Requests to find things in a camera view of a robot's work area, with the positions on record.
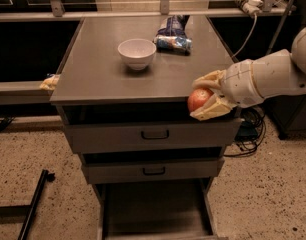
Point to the yellow sponge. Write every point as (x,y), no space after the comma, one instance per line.
(50,83)

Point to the grey drawer cabinet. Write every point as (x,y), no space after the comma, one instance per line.
(156,94)

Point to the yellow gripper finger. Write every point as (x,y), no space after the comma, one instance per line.
(211,80)
(215,107)

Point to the black drawer handle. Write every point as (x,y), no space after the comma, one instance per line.
(154,171)
(155,135)

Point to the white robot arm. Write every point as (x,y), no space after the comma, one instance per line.
(282,72)

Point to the grey metal rail frame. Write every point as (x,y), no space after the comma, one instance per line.
(105,27)

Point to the white power strip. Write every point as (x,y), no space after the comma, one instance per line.
(249,7)

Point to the black middle drawer handle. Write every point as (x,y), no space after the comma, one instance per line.
(154,171)

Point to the black top drawer handle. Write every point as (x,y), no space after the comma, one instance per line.
(155,135)

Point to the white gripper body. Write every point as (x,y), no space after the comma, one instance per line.
(239,84)

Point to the red apple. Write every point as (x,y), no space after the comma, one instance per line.
(198,98)

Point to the white bowl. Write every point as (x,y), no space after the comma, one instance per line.
(137,54)

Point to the bottom grey drawer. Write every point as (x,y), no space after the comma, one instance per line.
(157,210)

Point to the top grey drawer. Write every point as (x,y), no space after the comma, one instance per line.
(123,137)

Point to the blue chip bag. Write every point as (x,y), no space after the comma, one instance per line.
(171,35)

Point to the black metal bar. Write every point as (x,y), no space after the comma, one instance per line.
(44,177)

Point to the middle grey drawer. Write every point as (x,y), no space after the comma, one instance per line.
(132,172)

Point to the grey drawer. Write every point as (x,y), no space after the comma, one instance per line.
(123,137)
(132,172)
(157,210)

